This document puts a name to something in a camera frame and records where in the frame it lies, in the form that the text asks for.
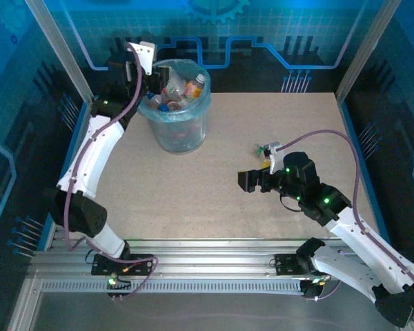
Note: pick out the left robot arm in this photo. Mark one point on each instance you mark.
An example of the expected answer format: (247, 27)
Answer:
(89, 155)

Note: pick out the aluminium frame post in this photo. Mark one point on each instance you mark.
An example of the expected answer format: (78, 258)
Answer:
(365, 48)
(60, 51)

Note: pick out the aluminium frame rail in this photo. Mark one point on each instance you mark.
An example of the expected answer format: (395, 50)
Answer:
(210, 257)

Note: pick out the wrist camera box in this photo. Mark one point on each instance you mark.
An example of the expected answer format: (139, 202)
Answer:
(145, 55)
(273, 158)

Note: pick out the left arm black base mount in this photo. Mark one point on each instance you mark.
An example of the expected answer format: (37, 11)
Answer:
(103, 267)

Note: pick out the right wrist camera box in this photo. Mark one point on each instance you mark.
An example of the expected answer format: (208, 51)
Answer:
(273, 158)

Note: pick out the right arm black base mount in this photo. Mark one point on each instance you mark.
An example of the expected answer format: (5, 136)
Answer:
(284, 263)

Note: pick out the translucent grey waste bin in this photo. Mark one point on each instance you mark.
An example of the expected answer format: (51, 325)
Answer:
(179, 136)

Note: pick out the green-cap clear unlabelled bottle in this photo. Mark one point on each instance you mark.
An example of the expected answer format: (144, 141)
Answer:
(258, 150)

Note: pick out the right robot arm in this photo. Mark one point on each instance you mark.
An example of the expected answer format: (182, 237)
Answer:
(359, 248)

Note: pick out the trash bin with blue liner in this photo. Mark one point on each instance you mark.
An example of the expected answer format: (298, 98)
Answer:
(205, 96)

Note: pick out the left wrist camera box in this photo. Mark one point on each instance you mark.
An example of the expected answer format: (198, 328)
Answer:
(145, 55)

